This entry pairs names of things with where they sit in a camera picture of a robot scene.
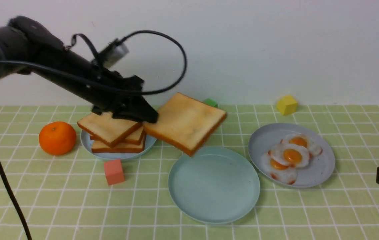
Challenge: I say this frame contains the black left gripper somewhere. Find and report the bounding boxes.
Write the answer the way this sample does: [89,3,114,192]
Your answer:
[76,63,159,123]

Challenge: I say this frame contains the fried egg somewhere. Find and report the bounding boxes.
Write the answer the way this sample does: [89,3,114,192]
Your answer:
[260,153,298,184]
[280,133,323,158]
[267,143,310,168]

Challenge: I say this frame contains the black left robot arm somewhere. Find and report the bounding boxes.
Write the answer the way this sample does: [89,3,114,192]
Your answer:
[0,16,158,123]

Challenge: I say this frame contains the light blue bread plate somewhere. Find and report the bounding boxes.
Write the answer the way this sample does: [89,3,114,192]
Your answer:
[80,130,157,161]

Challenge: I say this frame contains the salmon cube block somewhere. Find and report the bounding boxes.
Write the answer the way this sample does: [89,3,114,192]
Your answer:
[104,159,125,186]

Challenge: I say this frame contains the grey-blue egg plate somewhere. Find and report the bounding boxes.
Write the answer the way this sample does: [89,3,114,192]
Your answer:
[248,123,336,188]

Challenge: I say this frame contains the green cube block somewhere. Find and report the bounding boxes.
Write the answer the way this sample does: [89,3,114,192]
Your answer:
[203,98,218,108]

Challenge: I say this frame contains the orange mandarin fruit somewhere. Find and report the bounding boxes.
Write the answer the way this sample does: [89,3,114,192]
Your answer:
[39,121,77,156]

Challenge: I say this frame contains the teal empty centre plate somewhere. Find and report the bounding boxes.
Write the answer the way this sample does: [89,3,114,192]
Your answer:
[168,146,261,225]

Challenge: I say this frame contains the yellow cube block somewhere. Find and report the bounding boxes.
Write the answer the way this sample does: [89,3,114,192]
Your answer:
[276,95,299,116]

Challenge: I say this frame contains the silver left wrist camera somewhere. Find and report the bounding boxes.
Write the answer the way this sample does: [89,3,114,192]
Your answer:
[91,39,129,69]

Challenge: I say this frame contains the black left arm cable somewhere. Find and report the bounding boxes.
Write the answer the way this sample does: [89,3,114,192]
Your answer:
[0,0,188,240]

